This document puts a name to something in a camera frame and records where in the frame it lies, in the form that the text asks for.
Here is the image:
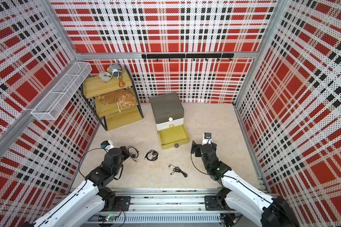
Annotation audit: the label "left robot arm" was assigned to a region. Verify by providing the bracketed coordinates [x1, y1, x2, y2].
[22, 146, 131, 227]

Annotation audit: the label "black braided earphones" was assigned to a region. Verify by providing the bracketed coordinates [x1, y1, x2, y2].
[145, 149, 159, 161]

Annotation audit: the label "white wire mesh basket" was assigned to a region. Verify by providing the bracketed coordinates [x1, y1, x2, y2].
[31, 61, 92, 121]

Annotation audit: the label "yellow bottom drawer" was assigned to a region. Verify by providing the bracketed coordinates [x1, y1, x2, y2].
[158, 125, 189, 150]

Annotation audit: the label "orange carabiner toy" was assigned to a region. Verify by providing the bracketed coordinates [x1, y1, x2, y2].
[118, 78, 126, 88]

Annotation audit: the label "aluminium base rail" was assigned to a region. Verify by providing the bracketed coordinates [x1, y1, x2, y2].
[56, 188, 288, 225]

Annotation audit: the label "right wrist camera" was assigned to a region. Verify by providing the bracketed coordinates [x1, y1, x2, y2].
[202, 132, 212, 145]

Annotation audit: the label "white drawer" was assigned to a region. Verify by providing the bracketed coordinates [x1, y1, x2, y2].
[156, 117, 184, 131]

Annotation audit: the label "grey plush toy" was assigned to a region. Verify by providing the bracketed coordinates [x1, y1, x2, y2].
[107, 63, 123, 79]

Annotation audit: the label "wooden three-tier shelf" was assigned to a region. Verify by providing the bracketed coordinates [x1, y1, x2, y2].
[81, 63, 144, 131]

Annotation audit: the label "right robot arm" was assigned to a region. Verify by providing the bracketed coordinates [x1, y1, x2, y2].
[190, 141, 299, 227]

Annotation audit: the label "brown plush bear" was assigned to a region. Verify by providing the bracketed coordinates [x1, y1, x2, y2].
[96, 89, 137, 110]

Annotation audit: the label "black wall hook rail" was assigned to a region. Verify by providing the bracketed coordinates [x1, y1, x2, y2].
[142, 53, 235, 61]

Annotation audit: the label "green circuit board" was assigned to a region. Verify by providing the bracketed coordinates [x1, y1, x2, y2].
[99, 216, 117, 222]

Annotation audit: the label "grey top drawer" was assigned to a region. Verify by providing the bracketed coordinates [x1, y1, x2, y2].
[150, 92, 184, 124]

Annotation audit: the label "white crumpled plush toy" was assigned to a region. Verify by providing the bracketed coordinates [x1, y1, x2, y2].
[99, 71, 112, 82]

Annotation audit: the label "three-drawer storage cabinet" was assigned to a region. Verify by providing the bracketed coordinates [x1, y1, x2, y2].
[150, 92, 189, 150]

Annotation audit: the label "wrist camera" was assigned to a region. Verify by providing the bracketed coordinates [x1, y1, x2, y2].
[100, 140, 114, 152]
[202, 132, 212, 145]

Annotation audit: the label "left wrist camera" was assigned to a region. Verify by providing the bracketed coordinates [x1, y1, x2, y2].
[100, 140, 114, 152]

